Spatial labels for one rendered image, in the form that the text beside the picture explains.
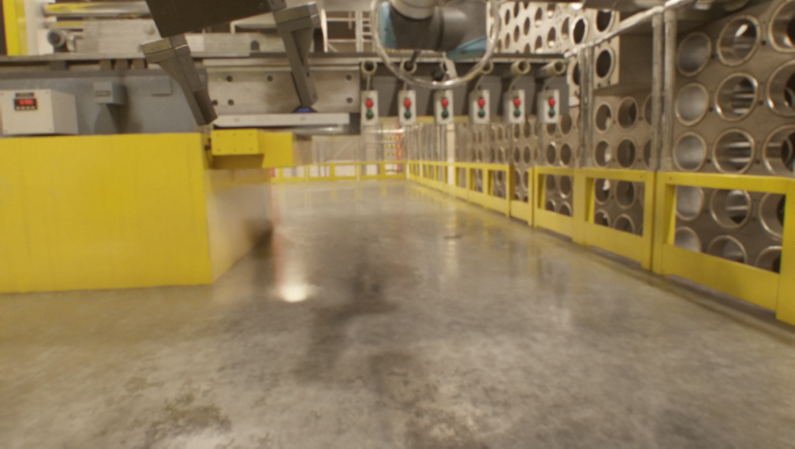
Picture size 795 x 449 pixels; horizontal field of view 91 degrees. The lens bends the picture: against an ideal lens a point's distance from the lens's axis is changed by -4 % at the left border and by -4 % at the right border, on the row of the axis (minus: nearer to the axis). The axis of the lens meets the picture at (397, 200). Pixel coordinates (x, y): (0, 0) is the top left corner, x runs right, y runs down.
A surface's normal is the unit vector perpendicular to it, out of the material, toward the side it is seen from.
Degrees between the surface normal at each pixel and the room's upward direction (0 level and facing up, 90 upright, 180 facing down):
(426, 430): 0
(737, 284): 90
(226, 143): 90
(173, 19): 114
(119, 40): 90
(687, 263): 90
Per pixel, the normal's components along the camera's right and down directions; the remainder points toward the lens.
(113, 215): 0.11, 0.11
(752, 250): -0.99, 0.04
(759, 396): -0.03, -0.99
